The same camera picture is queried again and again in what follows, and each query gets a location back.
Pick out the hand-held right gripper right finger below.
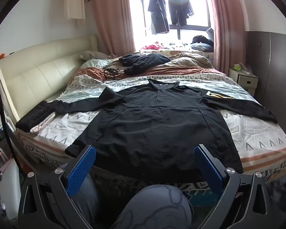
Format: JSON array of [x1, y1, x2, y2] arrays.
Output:
[[193, 144, 284, 229]]

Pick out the dark clothes pile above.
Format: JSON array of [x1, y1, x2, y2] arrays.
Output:
[[190, 35, 214, 51]]

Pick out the red cloth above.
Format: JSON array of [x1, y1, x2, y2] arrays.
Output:
[[143, 42, 166, 51]]

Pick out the person's leg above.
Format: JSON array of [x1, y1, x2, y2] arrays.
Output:
[[110, 185, 194, 229], [71, 172, 103, 229]]

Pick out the black shirt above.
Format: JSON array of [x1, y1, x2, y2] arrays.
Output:
[[46, 79, 278, 179]]

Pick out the folded black garment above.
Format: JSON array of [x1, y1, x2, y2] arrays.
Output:
[[16, 100, 55, 133]]

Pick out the patterned window sill cushion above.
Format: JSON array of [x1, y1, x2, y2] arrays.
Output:
[[139, 47, 214, 58]]

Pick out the black knitted sweater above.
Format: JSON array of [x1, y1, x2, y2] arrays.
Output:
[[119, 53, 171, 75]]

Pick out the person's right leg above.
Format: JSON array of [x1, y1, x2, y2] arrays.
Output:
[[110, 185, 194, 229]]

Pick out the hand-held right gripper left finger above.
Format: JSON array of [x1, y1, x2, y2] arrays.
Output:
[[18, 144, 97, 229]]

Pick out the black curved hose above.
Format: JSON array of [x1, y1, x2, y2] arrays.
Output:
[[0, 81, 17, 163]]

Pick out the pink curtain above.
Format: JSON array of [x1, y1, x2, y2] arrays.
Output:
[[206, 0, 249, 74], [91, 0, 140, 55]]

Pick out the dark grey wardrobe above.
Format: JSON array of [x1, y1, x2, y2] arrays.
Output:
[[245, 31, 286, 148]]

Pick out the dark hanging jacket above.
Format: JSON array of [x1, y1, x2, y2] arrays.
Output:
[[147, 0, 170, 35]]

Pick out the white nightstand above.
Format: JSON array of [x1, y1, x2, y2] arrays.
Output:
[[229, 67, 258, 96]]

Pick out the beige duvet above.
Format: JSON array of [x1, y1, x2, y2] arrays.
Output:
[[155, 52, 214, 69]]

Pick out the cream folded cloth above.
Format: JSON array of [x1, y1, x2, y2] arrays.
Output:
[[30, 113, 56, 134]]

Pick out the cream padded headboard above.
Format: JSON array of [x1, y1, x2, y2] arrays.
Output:
[[0, 35, 98, 124]]

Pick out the light green pillow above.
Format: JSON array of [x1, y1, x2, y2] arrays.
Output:
[[82, 59, 112, 69]]

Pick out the cream hanging garment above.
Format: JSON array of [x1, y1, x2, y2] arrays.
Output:
[[64, 0, 86, 27]]

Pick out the dark hanging garment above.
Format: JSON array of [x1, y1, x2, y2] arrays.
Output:
[[180, 0, 194, 27], [166, 0, 185, 26]]

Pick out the window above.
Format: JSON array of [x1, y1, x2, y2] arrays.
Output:
[[139, 0, 211, 41]]

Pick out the person's left leg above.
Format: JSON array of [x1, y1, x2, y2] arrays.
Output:
[[71, 172, 103, 229]]

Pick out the patterned bed blanket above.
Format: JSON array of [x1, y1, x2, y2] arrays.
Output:
[[17, 73, 286, 196]]

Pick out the black cable bundle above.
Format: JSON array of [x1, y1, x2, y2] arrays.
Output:
[[92, 67, 125, 81]]

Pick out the white container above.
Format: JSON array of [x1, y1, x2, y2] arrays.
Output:
[[0, 159, 23, 220]]

